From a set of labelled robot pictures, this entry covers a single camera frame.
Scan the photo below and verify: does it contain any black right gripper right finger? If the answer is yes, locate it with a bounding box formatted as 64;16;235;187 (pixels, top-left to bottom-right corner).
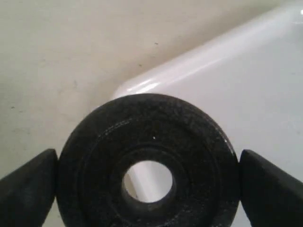
239;150;303;227

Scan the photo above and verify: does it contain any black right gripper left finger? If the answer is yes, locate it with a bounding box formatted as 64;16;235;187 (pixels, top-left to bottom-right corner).
0;148;58;227

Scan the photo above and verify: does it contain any black weight plate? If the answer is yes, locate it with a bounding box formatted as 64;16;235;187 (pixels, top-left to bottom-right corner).
56;93;240;227

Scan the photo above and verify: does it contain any white rectangular tray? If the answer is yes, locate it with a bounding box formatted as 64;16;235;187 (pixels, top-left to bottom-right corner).
111;0;303;227

